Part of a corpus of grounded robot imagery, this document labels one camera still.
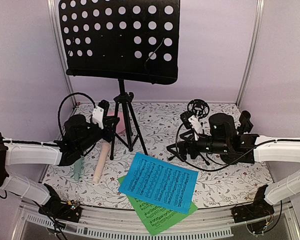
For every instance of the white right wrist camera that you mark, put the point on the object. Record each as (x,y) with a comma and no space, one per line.
(191,122)

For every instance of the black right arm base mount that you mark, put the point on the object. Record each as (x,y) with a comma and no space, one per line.
(259,208)

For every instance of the pink toy microphone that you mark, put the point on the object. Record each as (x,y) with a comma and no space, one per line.
(105,148)

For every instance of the aluminium frame corner post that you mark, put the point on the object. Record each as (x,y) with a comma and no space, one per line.
(53,12)

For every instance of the green sheet music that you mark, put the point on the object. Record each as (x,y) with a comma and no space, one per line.
(157,219)

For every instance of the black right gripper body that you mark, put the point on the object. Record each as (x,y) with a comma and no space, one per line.
(217,147)

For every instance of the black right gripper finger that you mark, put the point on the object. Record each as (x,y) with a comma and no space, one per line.
(178,151)
(187,136)

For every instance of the pink plate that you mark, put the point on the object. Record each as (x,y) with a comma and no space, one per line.
(121,124)

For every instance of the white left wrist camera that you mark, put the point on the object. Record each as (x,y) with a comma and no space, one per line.
(99,112)

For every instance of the black tripod shock-mount stand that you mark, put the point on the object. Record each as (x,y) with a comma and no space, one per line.
(200,109)

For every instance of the aluminium front rail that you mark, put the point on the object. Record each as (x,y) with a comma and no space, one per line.
(97,223)

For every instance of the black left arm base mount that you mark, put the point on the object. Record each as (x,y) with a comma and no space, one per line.
(56,208)

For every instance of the blue sheet music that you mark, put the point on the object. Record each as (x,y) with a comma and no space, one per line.
(160,183)

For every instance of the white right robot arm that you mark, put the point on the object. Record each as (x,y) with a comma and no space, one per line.
(267,149)

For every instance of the floral patterned table mat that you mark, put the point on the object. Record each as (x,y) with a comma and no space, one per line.
(159,123)

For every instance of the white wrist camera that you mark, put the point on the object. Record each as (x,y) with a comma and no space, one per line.
(191,122)
(99,112)

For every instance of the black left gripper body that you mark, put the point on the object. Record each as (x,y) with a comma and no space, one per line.
(87,142)

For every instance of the teal toy microphone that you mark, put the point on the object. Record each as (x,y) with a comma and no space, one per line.
(77,169)

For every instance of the aluminium right corner post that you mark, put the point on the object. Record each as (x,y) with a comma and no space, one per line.
(251,52)

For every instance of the black music stand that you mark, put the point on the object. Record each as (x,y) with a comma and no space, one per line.
(126,40)

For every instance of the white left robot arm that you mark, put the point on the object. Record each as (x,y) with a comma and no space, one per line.
(79,138)

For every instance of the black round-base microphone stand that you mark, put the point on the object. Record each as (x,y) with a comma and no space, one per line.
(239,141)

